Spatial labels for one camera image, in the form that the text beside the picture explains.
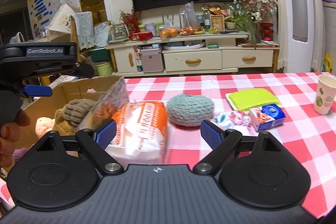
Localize cardboard box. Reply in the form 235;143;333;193
22;75;129;146

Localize floral white cloth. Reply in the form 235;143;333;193
213;110;252;128

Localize green sponge cloth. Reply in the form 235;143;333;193
225;87;276;111

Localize pink plush toy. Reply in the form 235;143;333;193
35;117;56;141

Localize person's left hand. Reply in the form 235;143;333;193
0;108;30;168

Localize red gift box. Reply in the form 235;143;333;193
128;31;154;42

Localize tall clear bag of oranges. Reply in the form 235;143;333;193
179;1;200;36

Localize white standing air conditioner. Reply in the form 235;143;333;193
277;0;324;74

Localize blue tissue pack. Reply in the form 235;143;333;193
248;103;287;133

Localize red glass vase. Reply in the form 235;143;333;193
260;22;274;42

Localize scalloped cartoon board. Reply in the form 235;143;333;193
48;0;81;33

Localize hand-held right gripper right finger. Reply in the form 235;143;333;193
193;119;283;175

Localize wooden picture frame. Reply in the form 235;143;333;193
210;14;225;33

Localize potted plant with flowers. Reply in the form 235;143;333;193
224;0;279;49

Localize red checked tablecloth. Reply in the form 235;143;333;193
0;72;336;215

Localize translucent plastic packet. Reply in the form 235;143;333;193
79;77;130;132

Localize pink storage box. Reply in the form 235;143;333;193
140;48;165;73

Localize white paper cup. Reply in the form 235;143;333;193
313;74;336;116

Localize red berry branches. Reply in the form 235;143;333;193
119;7;141;30

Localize cream television stand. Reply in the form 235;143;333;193
105;31;281;76

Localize beige knitted glove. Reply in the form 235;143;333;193
63;98;97;127

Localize printed paper sheet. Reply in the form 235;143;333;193
93;22;112;47

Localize light green bin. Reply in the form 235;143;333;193
95;60;114;77

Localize green glass bottle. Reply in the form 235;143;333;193
203;10;211;31

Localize white oval basin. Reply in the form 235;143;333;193
162;40;206;51

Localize yellow detergent bottle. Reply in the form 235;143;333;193
323;52;333;73

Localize dark green bin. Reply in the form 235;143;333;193
89;47;112;63

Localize pink knitted hat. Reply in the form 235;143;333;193
12;148;31;163

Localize grey lace cloth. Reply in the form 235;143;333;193
72;12;96;50

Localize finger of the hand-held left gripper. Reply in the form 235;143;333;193
16;84;53;98
35;61;95;79

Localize colourful wall stickers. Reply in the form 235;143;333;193
27;0;74;39

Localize small bag of oranges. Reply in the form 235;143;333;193
159;26;179;38

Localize glass electric kettle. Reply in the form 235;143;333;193
108;20;130;42

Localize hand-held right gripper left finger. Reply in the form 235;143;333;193
35;119;124;175

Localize orange tissue pack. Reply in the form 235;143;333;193
105;101;169;165

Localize brown plush toy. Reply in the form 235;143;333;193
54;109;77;136

